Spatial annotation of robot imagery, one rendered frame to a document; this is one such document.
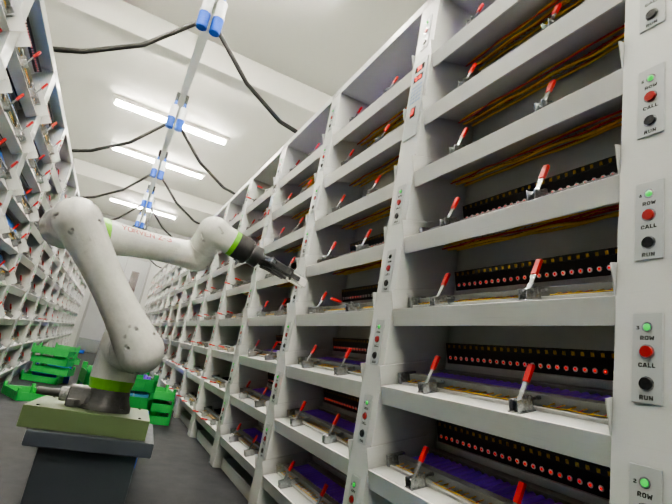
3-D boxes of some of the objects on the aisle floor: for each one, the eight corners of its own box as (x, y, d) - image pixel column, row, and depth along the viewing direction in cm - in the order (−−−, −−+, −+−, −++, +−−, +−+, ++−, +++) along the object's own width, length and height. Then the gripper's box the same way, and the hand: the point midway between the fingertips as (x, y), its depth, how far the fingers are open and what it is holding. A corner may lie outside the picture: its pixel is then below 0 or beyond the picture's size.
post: (253, 520, 166) (342, 86, 210) (246, 510, 174) (333, 95, 219) (303, 522, 174) (379, 103, 218) (294, 513, 182) (369, 111, 227)
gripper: (238, 264, 169) (292, 295, 177) (251, 259, 155) (309, 292, 163) (248, 247, 171) (300, 278, 179) (261, 240, 157) (317, 273, 165)
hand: (297, 280), depth 170 cm, fingers open, 3 cm apart
